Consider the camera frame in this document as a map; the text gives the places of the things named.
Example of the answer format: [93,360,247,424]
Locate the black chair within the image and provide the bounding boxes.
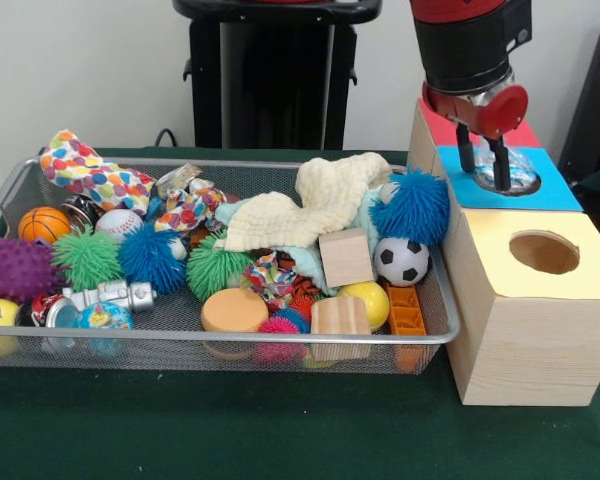
[557,7,600,189]

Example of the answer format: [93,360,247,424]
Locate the colourful polka dot cloth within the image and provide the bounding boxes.
[38,129,157,214]

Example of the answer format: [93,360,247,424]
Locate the plain wooden cube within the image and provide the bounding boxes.
[318,227,376,289]

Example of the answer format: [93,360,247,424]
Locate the mint green waffle cloth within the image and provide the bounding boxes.
[213,194,396,297]

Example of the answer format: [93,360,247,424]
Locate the small soccer ball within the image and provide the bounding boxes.
[373,237,433,288]

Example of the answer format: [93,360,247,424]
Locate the purple spiky toy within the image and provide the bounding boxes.
[0,238,67,304]

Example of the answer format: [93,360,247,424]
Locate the large blue spiky ball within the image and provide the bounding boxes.
[367,167,451,247]

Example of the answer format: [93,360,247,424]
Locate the black cable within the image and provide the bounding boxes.
[153,127,181,149]

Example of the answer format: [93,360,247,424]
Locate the yellow tennis ball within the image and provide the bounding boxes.
[337,281,391,332]

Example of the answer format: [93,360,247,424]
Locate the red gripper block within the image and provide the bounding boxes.
[421,82,530,192]

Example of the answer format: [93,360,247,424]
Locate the cream waffle cloth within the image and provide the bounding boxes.
[223,151,396,253]

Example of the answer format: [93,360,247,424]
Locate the shallow clear mesh bin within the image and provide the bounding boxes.
[0,155,462,375]

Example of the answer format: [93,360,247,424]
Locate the blue globe ball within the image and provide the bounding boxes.
[74,301,135,331]

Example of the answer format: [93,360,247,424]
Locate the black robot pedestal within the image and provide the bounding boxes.
[172,0,384,151]

